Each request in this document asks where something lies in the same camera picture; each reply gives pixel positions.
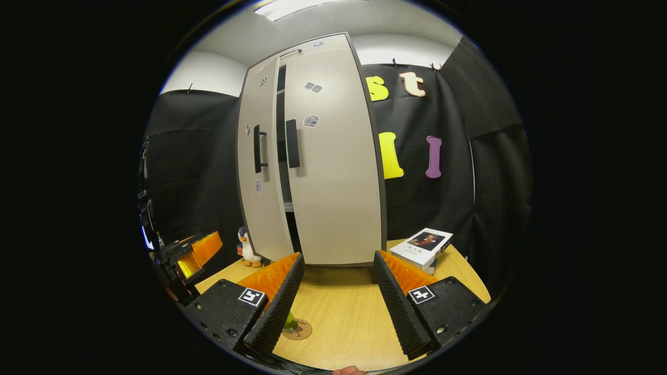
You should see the white book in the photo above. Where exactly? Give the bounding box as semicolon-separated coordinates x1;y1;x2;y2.
389;228;454;275

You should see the black backdrop cloth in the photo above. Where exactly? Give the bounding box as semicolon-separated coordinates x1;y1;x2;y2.
140;39;532;297

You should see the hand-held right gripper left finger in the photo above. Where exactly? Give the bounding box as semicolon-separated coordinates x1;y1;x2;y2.
182;252;306;361

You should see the round wooden coaster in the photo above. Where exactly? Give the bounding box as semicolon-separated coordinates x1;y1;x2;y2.
281;319;313;341

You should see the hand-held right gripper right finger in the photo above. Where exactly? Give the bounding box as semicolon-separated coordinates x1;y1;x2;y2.
373;250;490;361

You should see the grey cabinet drawer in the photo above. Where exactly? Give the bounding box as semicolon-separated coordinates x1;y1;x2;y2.
249;32;355;66

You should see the grey cabinet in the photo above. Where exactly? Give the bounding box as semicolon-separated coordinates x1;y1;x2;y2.
275;32;389;267

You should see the grey cabinet door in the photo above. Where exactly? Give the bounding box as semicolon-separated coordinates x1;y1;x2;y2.
237;55;295;263
281;47;388;266

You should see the penguin plush toy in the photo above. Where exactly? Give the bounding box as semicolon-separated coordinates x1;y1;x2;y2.
237;226;264;268

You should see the large ceiling light panel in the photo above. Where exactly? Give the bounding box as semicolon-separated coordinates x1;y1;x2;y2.
254;0;365;21

